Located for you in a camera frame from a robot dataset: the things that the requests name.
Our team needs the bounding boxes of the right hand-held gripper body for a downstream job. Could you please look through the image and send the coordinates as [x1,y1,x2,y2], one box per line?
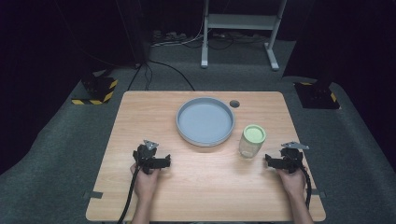
[278,141,311,175]

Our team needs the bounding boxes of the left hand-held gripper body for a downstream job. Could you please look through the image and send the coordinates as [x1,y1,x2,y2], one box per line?
[133,139,161,175]

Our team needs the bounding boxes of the glass jar with green lid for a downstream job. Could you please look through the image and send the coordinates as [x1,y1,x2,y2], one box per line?
[238,123,268,160]

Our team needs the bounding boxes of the grey round plate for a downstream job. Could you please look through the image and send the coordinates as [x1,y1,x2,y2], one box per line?
[176,96,236,147]

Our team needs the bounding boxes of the person's right hand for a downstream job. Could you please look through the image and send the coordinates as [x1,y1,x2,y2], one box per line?
[276,166,308,201]

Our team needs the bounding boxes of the person's left hand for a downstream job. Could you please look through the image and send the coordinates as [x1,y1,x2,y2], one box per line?
[130,162,162,203]

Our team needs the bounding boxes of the grey tape strip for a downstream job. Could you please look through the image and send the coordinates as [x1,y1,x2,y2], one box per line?
[311,188,328,200]
[82,189,104,200]

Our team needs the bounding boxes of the black base with striped tape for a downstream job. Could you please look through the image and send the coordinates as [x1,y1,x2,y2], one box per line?
[292,78,341,110]
[71,74,120,106]

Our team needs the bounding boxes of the power strip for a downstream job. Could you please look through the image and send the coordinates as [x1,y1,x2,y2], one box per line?
[151,29,189,45]

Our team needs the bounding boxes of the dark upright pole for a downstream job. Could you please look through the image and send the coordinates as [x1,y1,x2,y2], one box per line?
[115,0,151,69]

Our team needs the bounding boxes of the white metal stand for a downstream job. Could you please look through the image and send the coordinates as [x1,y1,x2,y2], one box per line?
[200,0,289,72]

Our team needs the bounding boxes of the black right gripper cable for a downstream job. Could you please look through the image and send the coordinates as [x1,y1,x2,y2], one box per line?
[298,163,313,210]

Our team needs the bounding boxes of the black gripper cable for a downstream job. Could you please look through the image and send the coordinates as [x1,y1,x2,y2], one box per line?
[298,163,313,210]
[117,166,141,224]

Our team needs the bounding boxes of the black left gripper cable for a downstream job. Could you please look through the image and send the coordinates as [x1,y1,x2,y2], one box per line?
[117,166,141,224]

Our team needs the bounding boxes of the black floor cable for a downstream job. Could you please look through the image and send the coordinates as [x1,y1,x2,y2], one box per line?
[126,59,196,92]

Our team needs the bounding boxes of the white floor cable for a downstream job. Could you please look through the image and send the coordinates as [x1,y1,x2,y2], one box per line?
[150,13,207,49]

